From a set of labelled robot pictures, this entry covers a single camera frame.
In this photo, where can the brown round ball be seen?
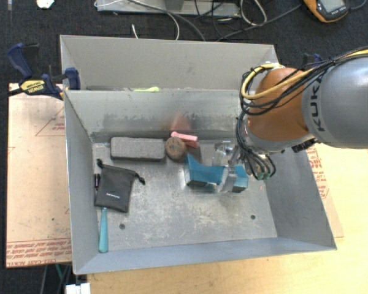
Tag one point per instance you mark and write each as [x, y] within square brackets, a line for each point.
[175, 149]

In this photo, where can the dark flat block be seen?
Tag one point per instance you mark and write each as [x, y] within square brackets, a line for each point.
[104, 88]

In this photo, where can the grey metal bin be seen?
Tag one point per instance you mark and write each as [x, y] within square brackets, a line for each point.
[178, 216]

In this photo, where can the blue angular plastic object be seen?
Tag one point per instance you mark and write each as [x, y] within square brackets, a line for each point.
[204, 171]

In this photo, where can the grey flat block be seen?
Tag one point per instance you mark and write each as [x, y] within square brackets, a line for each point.
[137, 148]

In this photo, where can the brown cardboard board, red print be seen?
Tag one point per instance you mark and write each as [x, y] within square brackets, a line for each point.
[36, 170]

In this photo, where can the pink flat block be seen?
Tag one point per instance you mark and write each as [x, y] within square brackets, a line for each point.
[185, 137]

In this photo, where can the light green flat thing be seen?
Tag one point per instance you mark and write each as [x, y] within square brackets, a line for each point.
[146, 89]

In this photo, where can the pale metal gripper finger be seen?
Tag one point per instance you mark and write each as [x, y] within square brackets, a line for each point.
[220, 158]
[230, 181]

